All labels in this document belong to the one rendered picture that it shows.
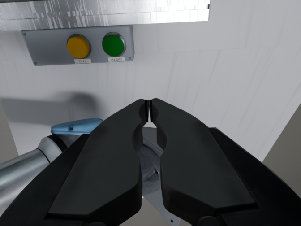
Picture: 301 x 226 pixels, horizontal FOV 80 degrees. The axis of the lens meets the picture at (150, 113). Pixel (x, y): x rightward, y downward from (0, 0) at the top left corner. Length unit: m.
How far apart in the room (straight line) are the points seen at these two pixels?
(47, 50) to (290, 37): 0.57
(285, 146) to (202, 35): 1.92
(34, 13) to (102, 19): 0.12
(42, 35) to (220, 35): 0.40
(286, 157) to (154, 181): 2.03
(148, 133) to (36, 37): 0.37
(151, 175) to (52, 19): 0.42
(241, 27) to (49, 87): 0.53
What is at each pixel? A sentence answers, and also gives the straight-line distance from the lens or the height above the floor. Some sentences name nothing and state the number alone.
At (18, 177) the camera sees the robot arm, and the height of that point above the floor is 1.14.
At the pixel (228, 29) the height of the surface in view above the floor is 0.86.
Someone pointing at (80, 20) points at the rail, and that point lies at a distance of 0.40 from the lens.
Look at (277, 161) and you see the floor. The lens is 2.42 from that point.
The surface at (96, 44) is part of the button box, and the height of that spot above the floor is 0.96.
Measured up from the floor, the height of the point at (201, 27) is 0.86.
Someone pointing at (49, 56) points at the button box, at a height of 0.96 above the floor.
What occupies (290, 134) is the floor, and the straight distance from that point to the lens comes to 2.22.
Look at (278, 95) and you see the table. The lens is 0.67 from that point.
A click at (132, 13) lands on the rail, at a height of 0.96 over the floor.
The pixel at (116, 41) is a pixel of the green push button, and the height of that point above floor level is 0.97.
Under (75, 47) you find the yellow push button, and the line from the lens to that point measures 0.40.
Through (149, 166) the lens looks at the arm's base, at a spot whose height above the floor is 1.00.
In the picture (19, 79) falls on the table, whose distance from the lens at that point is 0.62.
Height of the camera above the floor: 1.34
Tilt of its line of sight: 58 degrees down
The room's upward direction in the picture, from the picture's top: 178 degrees clockwise
